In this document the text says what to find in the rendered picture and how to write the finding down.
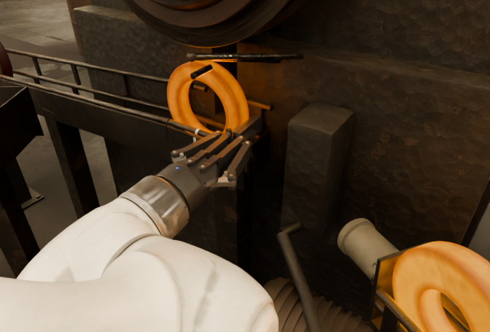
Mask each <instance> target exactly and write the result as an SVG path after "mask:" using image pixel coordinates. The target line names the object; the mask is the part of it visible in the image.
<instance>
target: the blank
mask: <svg viewBox="0 0 490 332"><path fill-rule="evenodd" d="M392 287H393V293H394V300H395V302H396V303H397V304H398V305H399V306H400V308H401V309H402V310H403V311H404V312H405V313H406V314H407V315H408V316H409V318H411V319H412V321H414V322H415V324H417V326H418V327H419V328H420V329H421V330H422V331H423V332H458V331H457V330H456V329H455V328H454V326H452V324H451V323H450V321H449V320H448V318H447V316H446V314H445V312H444V310H443V306H442V304H441V300H440V293H443V294H445V295H446V296H448V297H449V298H450V299H451V300H452V301H453V302H454V303H455V304H456V305H457V306H458V307H459V309H460V310H461V311H462V313H463V315H464V316H465V318H466V320H467V322H468V324H469V326H470V330H471V332H490V262H488V261H487V260H486V259H485V258H483V257H482V256H480V255H479V254H478V253H476V252H473V251H472V250H470V249H468V248H466V247H463V246H462V245H459V244H455V243H452V242H442V241H436V242H429V243H426V244H423V245H421V246H418V247H414V248H412V249H409V250H407V251H406V252H404V253H403V254H402V255H401V256H400V257H399V259H398V260H397V262H396V264H395V266H394V271H393V277H392Z"/></svg>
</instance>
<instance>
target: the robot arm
mask: <svg viewBox="0 0 490 332"><path fill-rule="evenodd" d="M261 130H262V116H260V115H256V114H254V115H252V116H251V117H250V118H249V119H248V120H247V121H246V122H244V123H243V124H242V125H240V126H236V127H235V128H234V129H233V130H232V129H231V128H226V133H225V134H222V132H221V131H215V132H214V133H212V134H209V135H208V136H205V137H203V138H202V139H200V140H198V141H196V142H194V143H192V144H190V145H188V146H186V147H184V148H182V149H178V150H174V151H172V152H171V158H172V162H173V163H172V164H170V165H168V166H167V167H165V168H164V169H163V170H162V171H161V172H159V173H158V174H156V175H155V176H152V175H151V176H147V177H145V178H144V179H142V180H141V181H139V182H138V183H136V184H135V185H134V186H133V187H132V188H130V189H129V190H127V191H126V192H124V193H122V194H121V195H120V196H119V197H118V198H116V199H115V200H114V201H112V202H110V203H108V204H106V205H104V206H100V207H98V208H96V209H94V210H93V211H91V212H89V213H87V214H86V215H85V216H83V217H81V218H80V219H78V220H77V221H76V222H75V223H73V224H71V225H70V226H69V227H68V228H66V229H65V230H64V231H62V232H61V233H60V234H58V235H57V236H56V237H55V238H54V239H53V240H52V241H51V242H49V243H48V244H47V245H46V246H45V247H44V248H43V249H42V250H41V251H40V252H39V253H38V254H37V255H36V256H35V257H34V258H33V259H32V260H31V261H30V262H29V263H28V265H27V266H26V267H25V268H24V269H23V270H22V272H21V273H20V275H19V276H18V277H17V279H11V278H5V277H0V332H279V319H278V316H277V313H276V311H275V309H274V304H273V300H272V299H271V297H270V296H269V295H268V293H267V292H266V291H265V289H264V288H263V287H262V286H261V285H260V284H259V283H258V282H257V281H256V280H255V279H254V278H253V277H251V276H250V275H249V274H247V273H246V272H245V271H244V270H243V269H241V268H239V267H238V266H236V265H234V264H233V263H231V262H229V261H227V260H225V259H223V258H221V257H219V256H217V255H215V254H213V253H210V252H208V251H205V250H203V249H201V248H199V247H195V246H192V245H191V244H187V243H185V242H181V241H177V240H172V239H173V238H174V237H175V235H177V234H178V233H179V232H180V231H181V230H182V229H183V228H184V227H185V226H186V224H188V221H189V218H190V216H189V215H190V214H191V213H192V212H193V211H194V210H195V209H196V208H198V207H199V206H200V205H201V204H202V203H203V201H204V199H205V197H206V196H207V195H208V194H209V193H211V192H213V191H215V190H216V189H217V188H218V187H228V189H229V190H235V189H236V181H237V179H238V177H239V176H240V174H241V172H242V171H243V169H244V167H245V165H246V164H247V162H248V160H249V159H250V157H251V155H252V143H251V141H253V140H254V139H255V137H256V134H257V133H259V132H260V131H261ZM214 139H216V141H214ZM231 162H232V163H231ZM229 164H230V165H229ZM228 165H229V167H228V170H227V171H225V172H224V174H223V175H222V177H220V178H219V176H220V174H221V173H222V171H223V169H224V168H225V167H227V166H228Z"/></svg>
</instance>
